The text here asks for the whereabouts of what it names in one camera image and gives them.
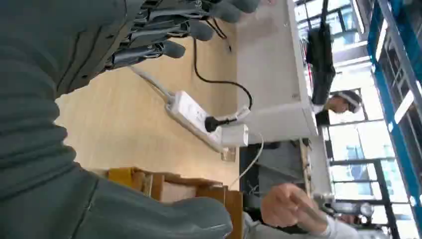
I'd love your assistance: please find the person's hand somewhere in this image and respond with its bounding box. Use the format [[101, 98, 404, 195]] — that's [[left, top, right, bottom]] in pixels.
[[259, 183, 330, 236]]

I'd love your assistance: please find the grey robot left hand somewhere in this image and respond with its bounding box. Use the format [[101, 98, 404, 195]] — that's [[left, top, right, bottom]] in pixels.
[[0, 0, 261, 239]]

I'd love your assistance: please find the wooden card box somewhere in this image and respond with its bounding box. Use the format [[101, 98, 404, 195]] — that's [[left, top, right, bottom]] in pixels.
[[107, 166, 245, 239]]

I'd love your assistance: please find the small clear plastic holder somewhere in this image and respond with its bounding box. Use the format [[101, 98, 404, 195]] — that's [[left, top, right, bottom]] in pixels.
[[221, 147, 237, 163]]

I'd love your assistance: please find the white power adapter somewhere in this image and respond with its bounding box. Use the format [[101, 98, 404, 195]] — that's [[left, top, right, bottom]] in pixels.
[[220, 123, 250, 148]]

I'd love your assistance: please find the black metal railing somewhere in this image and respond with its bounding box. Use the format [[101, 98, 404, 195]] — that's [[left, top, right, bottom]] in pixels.
[[329, 157, 402, 239]]

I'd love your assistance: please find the pale card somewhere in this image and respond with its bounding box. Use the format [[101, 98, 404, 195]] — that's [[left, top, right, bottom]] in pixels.
[[160, 181, 199, 203]]

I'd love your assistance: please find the ribbed grey left arm sleeve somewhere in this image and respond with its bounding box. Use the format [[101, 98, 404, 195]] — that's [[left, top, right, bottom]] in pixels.
[[0, 41, 78, 200]]

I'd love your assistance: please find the white power strip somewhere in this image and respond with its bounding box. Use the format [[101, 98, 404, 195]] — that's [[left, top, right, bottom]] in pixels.
[[164, 91, 228, 154]]

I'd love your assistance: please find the white desk cabinet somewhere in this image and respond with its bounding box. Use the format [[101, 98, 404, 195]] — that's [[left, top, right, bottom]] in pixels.
[[235, 0, 319, 145]]

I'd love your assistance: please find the person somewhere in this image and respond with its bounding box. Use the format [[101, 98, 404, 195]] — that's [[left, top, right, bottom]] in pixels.
[[306, 0, 363, 127]]

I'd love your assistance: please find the thin white cable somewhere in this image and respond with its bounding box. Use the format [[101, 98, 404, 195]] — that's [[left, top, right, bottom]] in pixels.
[[228, 132, 265, 191]]

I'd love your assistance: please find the grey power strip cable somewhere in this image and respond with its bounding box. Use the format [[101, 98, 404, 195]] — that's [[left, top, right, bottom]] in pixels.
[[128, 65, 174, 101]]

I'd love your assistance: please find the black plug with black cable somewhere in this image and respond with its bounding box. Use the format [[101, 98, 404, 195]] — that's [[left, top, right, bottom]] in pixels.
[[192, 36, 254, 133]]

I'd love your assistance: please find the blue metal frame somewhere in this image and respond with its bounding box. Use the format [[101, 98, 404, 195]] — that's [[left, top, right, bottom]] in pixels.
[[367, 0, 422, 233]]

